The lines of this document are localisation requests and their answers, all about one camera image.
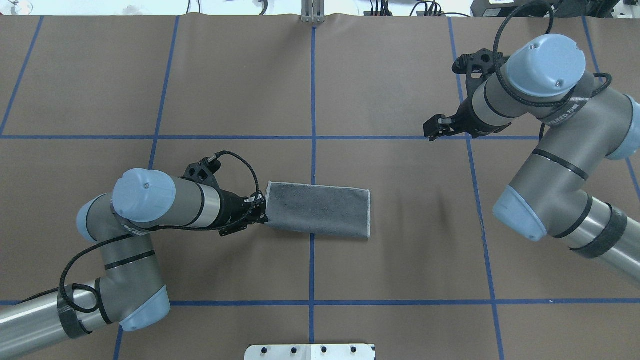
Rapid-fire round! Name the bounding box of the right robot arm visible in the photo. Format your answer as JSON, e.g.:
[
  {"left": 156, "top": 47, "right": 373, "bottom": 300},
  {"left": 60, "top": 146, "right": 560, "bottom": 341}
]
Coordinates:
[{"left": 423, "top": 33, "right": 640, "bottom": 283}]

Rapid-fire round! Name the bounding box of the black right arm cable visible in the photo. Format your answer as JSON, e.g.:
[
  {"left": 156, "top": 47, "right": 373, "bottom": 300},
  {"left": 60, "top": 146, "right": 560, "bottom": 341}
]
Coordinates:
[{"left": 492, "top": 2, "right": 613, "bottom": 141}]

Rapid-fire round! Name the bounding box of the aluminium frame post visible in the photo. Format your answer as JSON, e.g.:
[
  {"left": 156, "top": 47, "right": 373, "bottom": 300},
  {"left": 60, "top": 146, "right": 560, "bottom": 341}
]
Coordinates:
[{"left": 300, "top": 0, "right": 326, "bottom": 25}]

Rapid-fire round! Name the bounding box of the pink towel with grey edging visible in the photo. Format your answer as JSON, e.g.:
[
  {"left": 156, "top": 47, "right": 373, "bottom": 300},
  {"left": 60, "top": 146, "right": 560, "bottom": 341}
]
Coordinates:
[{"left": 265, "top": 181, "right": 371, "bottom": 239}]

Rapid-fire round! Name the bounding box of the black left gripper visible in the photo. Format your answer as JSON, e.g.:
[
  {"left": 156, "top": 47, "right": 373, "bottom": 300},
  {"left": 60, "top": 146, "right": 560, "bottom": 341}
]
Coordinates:
[{"left": 217, "top": 190, "right": 269, "bottom": 237}]

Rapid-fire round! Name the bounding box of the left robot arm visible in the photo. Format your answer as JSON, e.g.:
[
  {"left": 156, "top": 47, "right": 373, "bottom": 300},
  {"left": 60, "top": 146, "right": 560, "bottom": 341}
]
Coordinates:
[{"left": 1, "top": 168, "right": 264, "bottom": 360}]

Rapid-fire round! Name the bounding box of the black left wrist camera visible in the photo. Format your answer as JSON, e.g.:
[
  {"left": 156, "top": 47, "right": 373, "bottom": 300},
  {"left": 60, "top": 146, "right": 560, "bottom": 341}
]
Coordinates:
[{"left": 180, "top": 157, "right": 222, "bottom": 191}]

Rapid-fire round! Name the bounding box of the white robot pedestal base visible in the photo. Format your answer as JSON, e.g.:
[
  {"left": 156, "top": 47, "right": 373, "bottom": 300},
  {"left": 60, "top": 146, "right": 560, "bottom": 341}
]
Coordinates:
[{"left": 244, "top": 343, "right": 377, "bottom": 360}]

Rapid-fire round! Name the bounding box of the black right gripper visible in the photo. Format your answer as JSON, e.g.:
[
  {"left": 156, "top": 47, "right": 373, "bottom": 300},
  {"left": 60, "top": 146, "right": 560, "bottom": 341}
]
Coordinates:
[{"left": 423, "top": 100, "right": 511, "bottom": 142}]

